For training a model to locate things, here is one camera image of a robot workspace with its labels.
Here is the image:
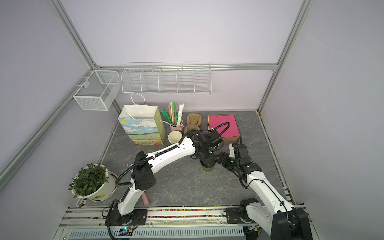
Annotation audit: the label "white wrapped straws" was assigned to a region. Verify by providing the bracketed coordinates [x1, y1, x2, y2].
[177, 104, 185, 126]

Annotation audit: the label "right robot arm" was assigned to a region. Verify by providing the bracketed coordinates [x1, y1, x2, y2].
[217, 137, 313, 240]

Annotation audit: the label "potted green plant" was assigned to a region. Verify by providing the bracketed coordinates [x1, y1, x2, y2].
[69, 164, 117, 202]

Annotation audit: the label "pink napkin stack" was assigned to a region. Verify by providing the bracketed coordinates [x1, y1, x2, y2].
[207, 114, 241, 139]

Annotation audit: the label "cardboard cup carrier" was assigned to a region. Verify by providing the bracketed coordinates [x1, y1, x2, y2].
[184, 113, 202, 134]

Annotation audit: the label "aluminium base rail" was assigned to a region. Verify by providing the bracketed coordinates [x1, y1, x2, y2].
[59, 206, 257, 229]

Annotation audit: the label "stack of green paper cups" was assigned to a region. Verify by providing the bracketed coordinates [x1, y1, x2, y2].
[168, 131, 183, 144]

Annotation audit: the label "small white wire basket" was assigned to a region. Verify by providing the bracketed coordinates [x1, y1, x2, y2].
[73, 70, 122, 111]

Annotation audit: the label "green stirrer sticks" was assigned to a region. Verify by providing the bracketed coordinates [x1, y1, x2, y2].
[161, 108, 174, 125]

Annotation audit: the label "cardboard napkin box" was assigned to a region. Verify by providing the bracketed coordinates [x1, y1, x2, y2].
[207, 115, 241, 143]

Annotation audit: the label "pink utensil holder cup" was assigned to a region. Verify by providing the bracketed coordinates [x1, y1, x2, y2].
[170, 120, 184, 134]

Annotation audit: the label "purple pink toy shovel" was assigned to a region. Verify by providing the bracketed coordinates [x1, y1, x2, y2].
[142, 193, 150, 207]

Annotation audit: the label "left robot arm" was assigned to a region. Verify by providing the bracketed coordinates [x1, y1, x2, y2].
[105, 122, 231, 227]

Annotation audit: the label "wide white wire basket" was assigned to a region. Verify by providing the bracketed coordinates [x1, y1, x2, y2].
[121, 62, 212, 94]

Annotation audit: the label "painted paper gift bag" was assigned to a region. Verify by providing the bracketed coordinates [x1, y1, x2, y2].
[118, 99, 166, 145]

